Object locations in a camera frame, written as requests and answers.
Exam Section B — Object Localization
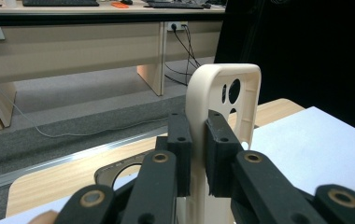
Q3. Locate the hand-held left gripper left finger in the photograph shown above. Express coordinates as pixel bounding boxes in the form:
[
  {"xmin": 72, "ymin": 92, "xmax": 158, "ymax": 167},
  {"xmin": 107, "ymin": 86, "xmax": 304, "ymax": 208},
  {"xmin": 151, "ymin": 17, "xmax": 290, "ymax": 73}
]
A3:
[{"xmin": 155, "ymin": 112, "xmax": 193, "ymax": 198}]

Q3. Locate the grey phone case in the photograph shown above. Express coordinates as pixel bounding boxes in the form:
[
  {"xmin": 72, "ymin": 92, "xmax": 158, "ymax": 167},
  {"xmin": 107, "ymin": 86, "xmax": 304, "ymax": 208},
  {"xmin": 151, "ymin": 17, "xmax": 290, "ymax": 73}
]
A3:
[{"xmin": 93, "ymin": 153, "xmax": 147, "ymax": 191}]

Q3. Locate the beige phone case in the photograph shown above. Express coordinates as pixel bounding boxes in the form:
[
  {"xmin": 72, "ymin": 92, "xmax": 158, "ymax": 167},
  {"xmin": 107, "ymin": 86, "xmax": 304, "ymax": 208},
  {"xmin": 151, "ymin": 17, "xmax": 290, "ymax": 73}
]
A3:
[{"xmin": 183, "ymin": 63, "xmax": 263, "ymax": 224}]

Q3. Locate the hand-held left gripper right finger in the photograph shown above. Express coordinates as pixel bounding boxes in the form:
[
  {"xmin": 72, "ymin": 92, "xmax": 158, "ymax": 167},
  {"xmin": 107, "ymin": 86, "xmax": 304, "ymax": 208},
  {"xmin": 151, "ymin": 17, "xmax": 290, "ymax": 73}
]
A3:
[{"xmin": 205, "ymin": 109, "xmax": 245, "ymax": 199}]

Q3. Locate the black cable bundle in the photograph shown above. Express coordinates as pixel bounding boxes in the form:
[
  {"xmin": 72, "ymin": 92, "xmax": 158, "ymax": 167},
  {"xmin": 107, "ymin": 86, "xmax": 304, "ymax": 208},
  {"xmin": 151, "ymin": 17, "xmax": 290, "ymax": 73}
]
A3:
[{"xmin": 164, "ymin": 23, "xmax": 202, "ymax": 87}]

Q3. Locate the white table mat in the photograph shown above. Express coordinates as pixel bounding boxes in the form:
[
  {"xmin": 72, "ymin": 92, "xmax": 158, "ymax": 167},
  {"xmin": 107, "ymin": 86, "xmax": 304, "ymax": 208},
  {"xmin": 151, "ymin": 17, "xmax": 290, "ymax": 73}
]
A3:
[{"xmin": 0, "ymin": 105, "xmax": 355, "ymax": 224}]

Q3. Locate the wooden table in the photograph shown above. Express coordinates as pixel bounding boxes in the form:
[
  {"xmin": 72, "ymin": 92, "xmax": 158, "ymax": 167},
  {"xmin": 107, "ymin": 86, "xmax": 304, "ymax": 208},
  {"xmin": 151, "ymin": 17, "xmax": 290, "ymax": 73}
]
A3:
[{"xmin": 6, "ymin": 98, "xmax": 305, "ymax": 218}]

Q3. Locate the beige office desk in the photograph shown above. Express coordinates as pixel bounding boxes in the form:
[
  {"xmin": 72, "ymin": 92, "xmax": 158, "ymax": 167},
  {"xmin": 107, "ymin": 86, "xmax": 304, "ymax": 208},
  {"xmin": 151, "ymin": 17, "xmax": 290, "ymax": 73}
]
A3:
[{"xmin": 0, "ymin": 0, "xmax": 226, "ymax": 131}]

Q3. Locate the black curtain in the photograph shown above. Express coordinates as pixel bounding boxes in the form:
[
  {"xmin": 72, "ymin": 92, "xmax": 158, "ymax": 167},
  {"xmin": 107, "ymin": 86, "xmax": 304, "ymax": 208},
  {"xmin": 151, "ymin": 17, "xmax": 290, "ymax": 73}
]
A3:
[{"xmin": 214, "ymin": 0, "xmax": 355, "ymax": 138}]

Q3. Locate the white floor cable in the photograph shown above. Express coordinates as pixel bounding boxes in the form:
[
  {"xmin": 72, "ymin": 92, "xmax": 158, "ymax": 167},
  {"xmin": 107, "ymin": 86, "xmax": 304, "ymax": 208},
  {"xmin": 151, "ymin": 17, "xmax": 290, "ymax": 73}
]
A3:
[{"xmin": 0, "ymin": 55, "xmax": 169, "ymax": 139}]

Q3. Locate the white wall socket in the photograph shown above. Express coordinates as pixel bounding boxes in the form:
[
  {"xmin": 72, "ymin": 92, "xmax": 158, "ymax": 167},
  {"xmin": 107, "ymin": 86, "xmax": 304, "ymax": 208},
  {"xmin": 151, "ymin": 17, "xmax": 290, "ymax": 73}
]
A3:
[{"xmin": 165, "ymin": 21, "xmax": 189, "ymax": 32}]

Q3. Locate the aluminium floor rail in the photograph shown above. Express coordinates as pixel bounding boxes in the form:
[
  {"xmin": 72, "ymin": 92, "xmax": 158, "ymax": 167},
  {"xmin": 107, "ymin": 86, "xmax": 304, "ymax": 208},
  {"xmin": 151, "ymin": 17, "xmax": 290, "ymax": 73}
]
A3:
[{"xmin": 0, "ymin": 125, "xmax": 170, "ymax": 194}]

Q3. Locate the orange flat object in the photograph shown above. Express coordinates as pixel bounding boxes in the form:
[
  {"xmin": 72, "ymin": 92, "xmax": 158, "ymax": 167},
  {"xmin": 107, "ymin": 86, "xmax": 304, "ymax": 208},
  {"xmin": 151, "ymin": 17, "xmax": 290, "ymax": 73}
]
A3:
[{"xmin": 110, "ymin": 1, "xmax": 131, "ymax": 9}]

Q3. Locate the black keyboard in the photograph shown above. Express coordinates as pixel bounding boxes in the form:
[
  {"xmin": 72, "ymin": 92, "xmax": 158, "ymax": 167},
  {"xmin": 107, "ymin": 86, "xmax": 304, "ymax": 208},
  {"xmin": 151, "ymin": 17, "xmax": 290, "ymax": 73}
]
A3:
[
  {"xmin": 21, "ymin": 0, "xmax": 100, "ymax": 7},
  {"xmin": 147, "ymin": 1, "xmax": 212, "ymax": 10}
]

